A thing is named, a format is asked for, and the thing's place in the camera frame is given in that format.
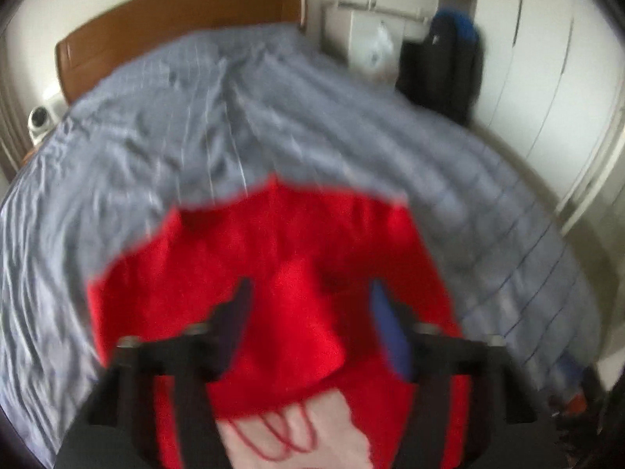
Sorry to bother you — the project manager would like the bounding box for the wooden headboard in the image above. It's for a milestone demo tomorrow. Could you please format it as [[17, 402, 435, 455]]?
[[55, 0, 308, 106]]

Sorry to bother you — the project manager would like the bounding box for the white security camera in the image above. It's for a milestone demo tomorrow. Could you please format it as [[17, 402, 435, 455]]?
[[27, 105, 55, 141]]

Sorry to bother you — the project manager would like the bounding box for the white plastic bag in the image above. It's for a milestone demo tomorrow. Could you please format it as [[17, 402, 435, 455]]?
[[366, 20, 394, 72]]

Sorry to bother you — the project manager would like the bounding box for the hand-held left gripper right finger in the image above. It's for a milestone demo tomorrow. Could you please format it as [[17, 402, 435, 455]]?
[[368, 278, 538, 469]]

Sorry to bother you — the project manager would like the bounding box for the red sweater with white print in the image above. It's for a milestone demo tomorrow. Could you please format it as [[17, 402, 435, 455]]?
[[88, 176, 470, 469]]

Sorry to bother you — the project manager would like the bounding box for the white wardrobe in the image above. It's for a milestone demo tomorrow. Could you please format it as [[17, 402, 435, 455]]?
[[469, 0, 625, 206]]

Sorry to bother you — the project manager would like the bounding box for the black and blue jacket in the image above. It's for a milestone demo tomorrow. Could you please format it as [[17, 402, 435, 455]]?
[[395, 8, 484, 125]]

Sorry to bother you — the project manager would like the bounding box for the beige curtain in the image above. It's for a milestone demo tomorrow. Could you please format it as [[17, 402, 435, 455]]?
[[0, 78, 30, 181]]

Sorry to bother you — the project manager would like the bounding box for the white desk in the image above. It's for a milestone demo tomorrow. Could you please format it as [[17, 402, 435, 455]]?
[[325, 0, 430, 84]]

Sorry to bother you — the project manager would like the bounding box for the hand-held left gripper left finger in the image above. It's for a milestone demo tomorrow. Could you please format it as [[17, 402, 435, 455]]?
[[85, 277, 255, 469]]

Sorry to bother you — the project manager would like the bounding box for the blue-grey checked blanket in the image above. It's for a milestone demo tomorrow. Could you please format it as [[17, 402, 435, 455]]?
[[0, 24, 601, 469]]

